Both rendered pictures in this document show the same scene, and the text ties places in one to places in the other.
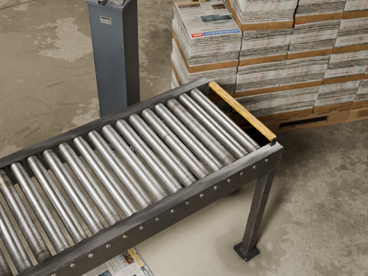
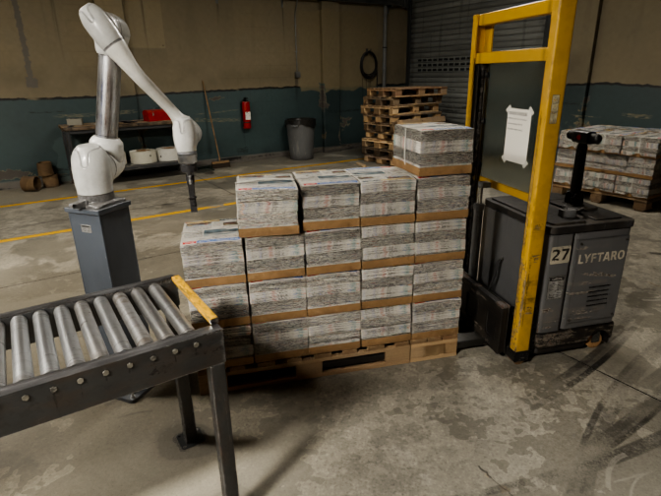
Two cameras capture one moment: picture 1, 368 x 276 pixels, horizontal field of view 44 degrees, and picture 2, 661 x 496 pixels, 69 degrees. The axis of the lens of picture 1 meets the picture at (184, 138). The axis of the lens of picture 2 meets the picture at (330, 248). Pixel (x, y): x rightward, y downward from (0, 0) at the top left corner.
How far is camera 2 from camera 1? 104 cm
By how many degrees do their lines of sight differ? 26
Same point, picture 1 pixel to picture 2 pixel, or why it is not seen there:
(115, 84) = not seen: hidden behind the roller
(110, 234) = not seen: outside the picture
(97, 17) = (79, 226)
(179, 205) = (37, 390)
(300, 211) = (326, 464)
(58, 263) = not seen: outside the picture
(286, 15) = (288, 218)
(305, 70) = (334, 289)
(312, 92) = (352, 319)
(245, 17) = (241, 221)
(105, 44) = (90, 257)
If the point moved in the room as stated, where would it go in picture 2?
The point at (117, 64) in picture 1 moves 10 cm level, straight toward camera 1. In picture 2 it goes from (104, 281) to (96, 290)
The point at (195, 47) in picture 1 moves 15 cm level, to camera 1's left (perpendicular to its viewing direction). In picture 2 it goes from (188, 256) to (156, 256)
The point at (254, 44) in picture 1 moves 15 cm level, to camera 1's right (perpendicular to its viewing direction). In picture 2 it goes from (262, 255) to (292, 255)
